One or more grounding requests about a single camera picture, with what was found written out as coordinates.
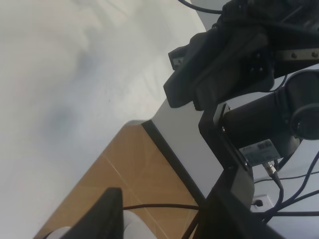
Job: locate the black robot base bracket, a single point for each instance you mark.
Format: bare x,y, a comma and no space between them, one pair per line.
237,175

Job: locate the black second robot arm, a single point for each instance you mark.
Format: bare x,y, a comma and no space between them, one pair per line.
256,133

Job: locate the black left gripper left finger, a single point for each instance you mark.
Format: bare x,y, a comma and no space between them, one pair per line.
104,220

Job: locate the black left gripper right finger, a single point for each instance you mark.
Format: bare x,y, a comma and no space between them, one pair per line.
226,213

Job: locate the white power strip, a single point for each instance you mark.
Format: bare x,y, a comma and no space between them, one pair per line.
263,202

